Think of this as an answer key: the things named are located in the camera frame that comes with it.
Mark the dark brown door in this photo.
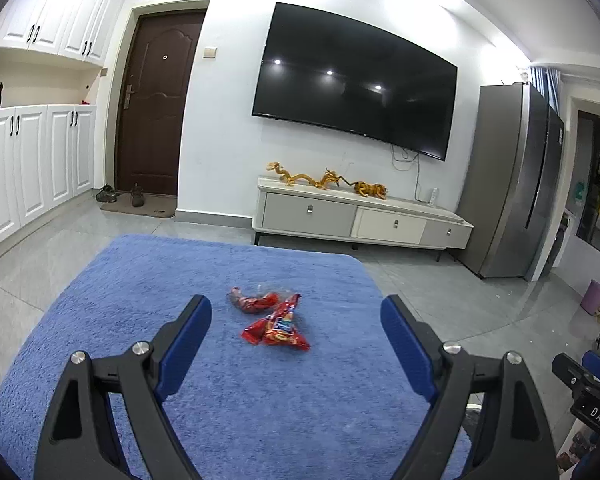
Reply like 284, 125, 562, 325
116, 9, 206, 195

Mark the grey refrigerator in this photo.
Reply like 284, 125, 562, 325
457, 84, 564, 278

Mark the television cable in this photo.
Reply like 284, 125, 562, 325
390, 143, 432, 206

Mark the white upper cupboard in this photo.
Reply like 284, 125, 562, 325
0, 0, 124, 66

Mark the golden dragon figurine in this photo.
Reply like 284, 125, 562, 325
266, 162, 343, 190

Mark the brown shoe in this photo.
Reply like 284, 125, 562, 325
95, 184, 119, 204
130, 183, 145, 208

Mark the golden tiger figurine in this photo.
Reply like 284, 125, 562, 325
352, 181, 388, 200

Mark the red snack bag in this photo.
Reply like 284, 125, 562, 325
242, 294, 310, 351

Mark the white tv cabinet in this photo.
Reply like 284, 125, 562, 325
252, 178, 474, 250

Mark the brown shoe right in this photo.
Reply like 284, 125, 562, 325
130, 183, 145, 208

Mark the brown door mat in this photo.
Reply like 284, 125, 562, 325
99, 190, 178, 219

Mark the red crumpled wrapper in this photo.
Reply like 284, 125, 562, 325
227, 286, 280, 314

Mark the white cupboard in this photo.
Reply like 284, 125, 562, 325
0, 104, 96, 248
0, 0, 124, 66

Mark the black wall television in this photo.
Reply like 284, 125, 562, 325
252, 2, 457, 160

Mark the blue fluffy blanket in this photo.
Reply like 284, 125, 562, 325
0, 235, 428, 479

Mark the brown shoe left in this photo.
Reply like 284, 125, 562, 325
95, 184, 119, 204

